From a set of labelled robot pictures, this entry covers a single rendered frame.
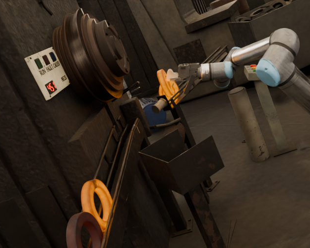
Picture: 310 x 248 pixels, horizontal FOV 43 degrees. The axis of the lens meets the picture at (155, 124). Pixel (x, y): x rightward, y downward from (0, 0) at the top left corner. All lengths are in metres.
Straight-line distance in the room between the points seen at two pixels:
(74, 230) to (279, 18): 3.17
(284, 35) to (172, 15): 2.96
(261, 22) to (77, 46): 2.43
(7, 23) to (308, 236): 1.59
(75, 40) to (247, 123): 1.34
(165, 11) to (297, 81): 3.06
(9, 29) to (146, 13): 3.19
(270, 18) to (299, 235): 2.40
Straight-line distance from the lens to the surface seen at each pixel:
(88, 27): 1.87
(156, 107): 2.34
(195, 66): 2.12
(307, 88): 1.76
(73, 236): 1.20
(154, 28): 4.66
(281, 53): 1.69
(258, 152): 2.73
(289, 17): 4.02
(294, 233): 2.05
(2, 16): 1.61
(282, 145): 2.79
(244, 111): 2.62
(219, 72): 2.08
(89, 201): 1.34
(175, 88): 2.49
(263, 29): 3.91
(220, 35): 4.51
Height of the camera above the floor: 1.22
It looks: 16 degrees down
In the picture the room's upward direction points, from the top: 24 degrees counter-clockwise
